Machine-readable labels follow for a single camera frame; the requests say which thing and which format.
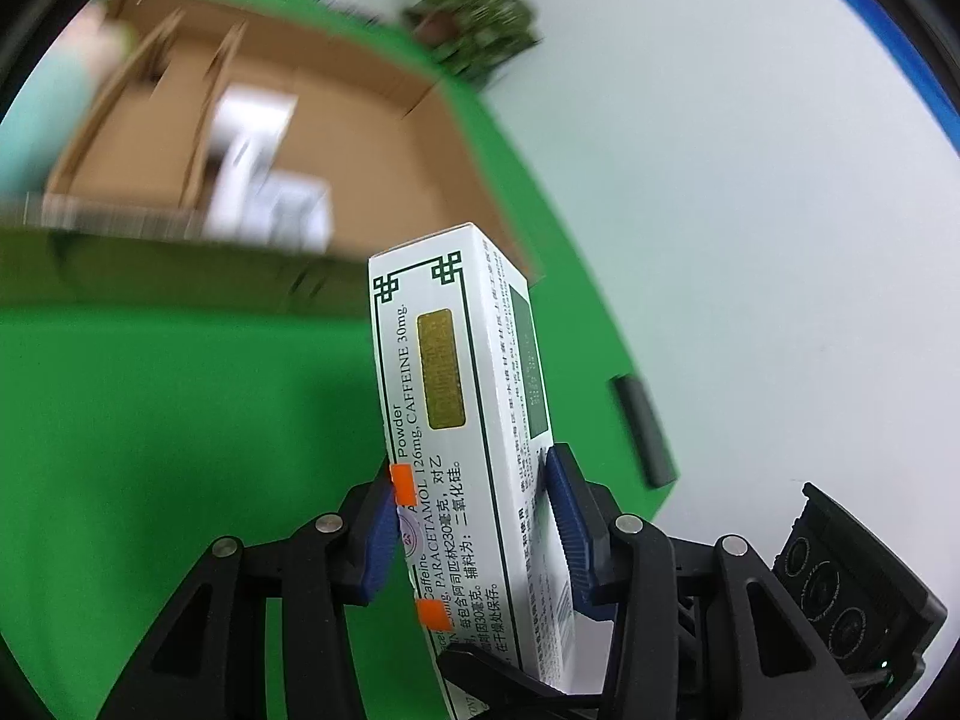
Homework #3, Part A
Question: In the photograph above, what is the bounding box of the green tablecloth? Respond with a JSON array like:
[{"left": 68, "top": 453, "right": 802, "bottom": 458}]
[{"left": 0, "top": 0, "right": 680, "bottom": 720}]

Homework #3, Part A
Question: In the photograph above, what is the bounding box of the white handheld device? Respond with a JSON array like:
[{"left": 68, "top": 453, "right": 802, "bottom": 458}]
[{"left": 202, "top": 86, "right": 297, "bottom": 237}]

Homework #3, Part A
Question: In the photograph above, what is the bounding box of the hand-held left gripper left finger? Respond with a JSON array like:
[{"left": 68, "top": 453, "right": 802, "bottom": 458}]
[{"left": 97, "top": 461, "right": 402, "bottom": 720}]

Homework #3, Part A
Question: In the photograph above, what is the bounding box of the large cardboard box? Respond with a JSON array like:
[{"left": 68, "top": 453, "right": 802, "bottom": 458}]
[{"left": 0, "top": 0, "right": 545, "bottom": 316}]

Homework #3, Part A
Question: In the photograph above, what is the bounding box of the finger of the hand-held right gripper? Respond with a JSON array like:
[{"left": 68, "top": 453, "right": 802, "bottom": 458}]
[{"left": 437, "top": 643, "right": 605, "bottom": 720}]

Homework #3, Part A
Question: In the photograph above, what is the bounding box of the black rectangular device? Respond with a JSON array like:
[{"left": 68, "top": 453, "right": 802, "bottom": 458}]
[{"left": 611, "top": 375, "right": 680, "bottom": 487}]

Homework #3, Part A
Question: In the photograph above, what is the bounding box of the light blue plush toy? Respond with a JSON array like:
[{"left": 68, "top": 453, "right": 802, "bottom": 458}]
[{"left": 0, "top": 4, "right": 132, "bottom": 200}]

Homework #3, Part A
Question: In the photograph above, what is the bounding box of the battery pack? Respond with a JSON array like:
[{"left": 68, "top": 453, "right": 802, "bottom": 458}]
[{"left": 251, "top": 172, "right": 335, "bottom": 252}]

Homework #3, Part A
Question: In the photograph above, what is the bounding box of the potted green plant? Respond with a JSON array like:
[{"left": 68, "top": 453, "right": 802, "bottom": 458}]
[{"left": 401, "top": 0, "right": 541, "bottom": 87}]

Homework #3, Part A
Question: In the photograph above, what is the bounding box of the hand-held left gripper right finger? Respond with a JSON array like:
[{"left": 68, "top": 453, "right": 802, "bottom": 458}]
[{"left": 541, "top": 444, "right": 871, "bottom": 720}]

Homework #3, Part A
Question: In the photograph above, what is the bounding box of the white medicine box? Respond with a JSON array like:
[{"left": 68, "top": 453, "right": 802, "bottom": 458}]
[{"left": 367, "top": 223, "right": 578, "bottom": 720}]

